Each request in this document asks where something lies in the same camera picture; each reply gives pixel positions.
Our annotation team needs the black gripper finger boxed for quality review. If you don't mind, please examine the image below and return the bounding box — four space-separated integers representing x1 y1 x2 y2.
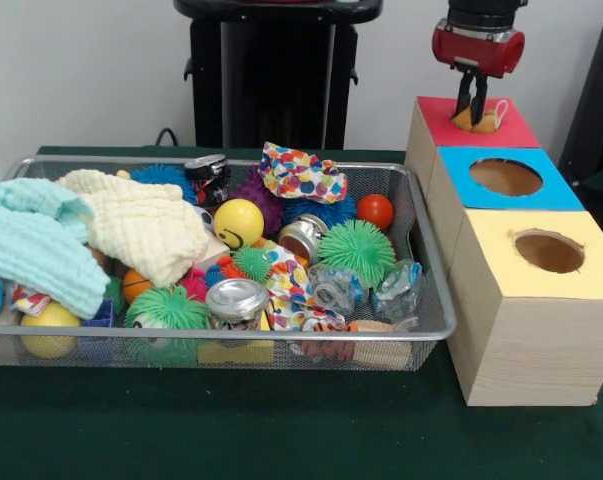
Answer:
455 66 473 125
471 70 490 127

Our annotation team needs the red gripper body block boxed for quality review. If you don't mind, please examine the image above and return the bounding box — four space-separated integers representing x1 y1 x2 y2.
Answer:
431 22 527 79

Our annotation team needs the monkey toy with rainbow body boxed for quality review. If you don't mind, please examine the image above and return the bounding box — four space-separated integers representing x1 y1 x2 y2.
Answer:
451 98 510 135

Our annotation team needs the polka dot colourful cloth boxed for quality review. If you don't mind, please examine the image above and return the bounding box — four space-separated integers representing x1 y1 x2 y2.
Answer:
259 142 349 205

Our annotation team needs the cream yellow cloth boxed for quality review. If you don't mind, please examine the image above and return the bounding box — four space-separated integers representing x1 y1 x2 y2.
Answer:
59 168 212 289

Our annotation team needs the mint green cloth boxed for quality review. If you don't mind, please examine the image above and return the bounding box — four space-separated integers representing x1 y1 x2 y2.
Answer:
0 178 110 319

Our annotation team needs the clear shallow mesh bin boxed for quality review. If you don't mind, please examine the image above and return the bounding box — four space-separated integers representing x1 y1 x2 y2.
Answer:
0 155 457 373

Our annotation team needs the wooden box with three holes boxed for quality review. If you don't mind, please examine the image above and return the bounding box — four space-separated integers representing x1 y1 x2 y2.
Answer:
403 95 603 409

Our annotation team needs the black chair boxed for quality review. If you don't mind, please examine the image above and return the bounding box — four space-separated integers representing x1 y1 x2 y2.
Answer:
561 10 603 196

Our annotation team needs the red ball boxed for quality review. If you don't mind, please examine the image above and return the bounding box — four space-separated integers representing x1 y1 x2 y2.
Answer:
357 194 395 231

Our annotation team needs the large green spiky ball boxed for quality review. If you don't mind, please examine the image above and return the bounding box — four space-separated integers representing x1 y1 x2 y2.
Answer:
318 220 397 289

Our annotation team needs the silver can with dark rim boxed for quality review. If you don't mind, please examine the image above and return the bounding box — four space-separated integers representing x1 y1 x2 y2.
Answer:
278 214 329 266

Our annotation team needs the purple spiky ball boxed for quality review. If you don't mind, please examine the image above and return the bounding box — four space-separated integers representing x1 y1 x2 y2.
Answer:
229 168 285 236

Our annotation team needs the yellow smiley ball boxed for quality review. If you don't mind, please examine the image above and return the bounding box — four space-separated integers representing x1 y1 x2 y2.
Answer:
213 198 265 249

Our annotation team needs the crushed silver can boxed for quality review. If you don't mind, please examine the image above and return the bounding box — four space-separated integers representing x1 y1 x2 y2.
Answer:
205 278 270 331

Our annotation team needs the small green spiky ball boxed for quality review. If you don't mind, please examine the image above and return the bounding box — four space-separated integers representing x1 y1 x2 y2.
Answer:
126 285 210 333

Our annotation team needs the plain yellow ball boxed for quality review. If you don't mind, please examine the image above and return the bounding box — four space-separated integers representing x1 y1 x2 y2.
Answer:
21 300 82 359

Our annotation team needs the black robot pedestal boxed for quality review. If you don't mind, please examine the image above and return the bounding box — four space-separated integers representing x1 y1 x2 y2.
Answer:
174 0 384 151

